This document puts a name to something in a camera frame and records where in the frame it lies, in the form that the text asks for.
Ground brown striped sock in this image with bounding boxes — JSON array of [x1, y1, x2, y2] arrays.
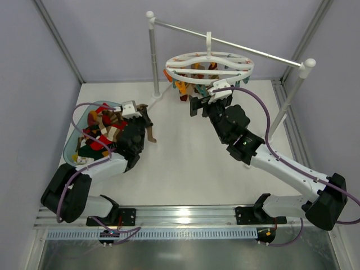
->
[[97, 110, 127, 143]]

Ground red sock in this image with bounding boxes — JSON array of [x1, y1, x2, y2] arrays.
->
[[90, 135, 112, 151]]

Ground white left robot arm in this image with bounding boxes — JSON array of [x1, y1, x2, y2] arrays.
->
[[40, 116, 153, 226]]

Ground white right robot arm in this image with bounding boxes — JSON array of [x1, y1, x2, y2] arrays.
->
[[190, 97, 348, 231]]

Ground pile of colourful socks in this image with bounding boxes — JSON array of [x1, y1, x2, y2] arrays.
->
[[73, 102, 117, 165]]

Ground white round clip hanger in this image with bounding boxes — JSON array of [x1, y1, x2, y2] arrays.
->
[[164, 32, 254, 86]]

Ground teal plastic basket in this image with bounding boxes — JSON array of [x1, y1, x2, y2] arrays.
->
[[62, 100, 124, 167]]

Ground white metal drying rack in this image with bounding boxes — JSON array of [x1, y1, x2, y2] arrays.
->
[[134, 10, 317, 169]]

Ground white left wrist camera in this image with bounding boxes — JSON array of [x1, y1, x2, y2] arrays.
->
[[113, 101, 141, 119]]

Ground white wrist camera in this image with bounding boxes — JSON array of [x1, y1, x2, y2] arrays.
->
[[113, 101, 141, 119], [208, 79, 232, 104]]

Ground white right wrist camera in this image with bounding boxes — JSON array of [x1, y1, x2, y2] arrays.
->
[[208, 79, 232, 104]]

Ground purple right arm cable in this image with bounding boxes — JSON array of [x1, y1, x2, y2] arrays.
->
[[210, 86, 360, 247]]

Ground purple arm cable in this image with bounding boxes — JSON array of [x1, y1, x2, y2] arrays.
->
[[210, 86, 360, 247], [56, 102, 141, 247]]

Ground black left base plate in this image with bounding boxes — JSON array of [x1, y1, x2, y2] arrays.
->
[[96, 208, 136, 227]]

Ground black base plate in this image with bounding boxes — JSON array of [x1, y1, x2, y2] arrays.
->
[[235, 206, 287, 225], [96, 208, 136, 227]]

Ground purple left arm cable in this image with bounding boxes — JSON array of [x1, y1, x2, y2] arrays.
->
[[56, 102, 141, 247]]

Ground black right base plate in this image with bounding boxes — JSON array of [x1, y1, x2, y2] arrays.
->
[[235, 206, 287, 225]]

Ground aluminium mounting rail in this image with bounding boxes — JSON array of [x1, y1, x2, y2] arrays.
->
[[33, 204, 341, 229]]

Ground white slotted cable duct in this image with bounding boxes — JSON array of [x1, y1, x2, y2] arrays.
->
[[46, 227, 258, 241]]

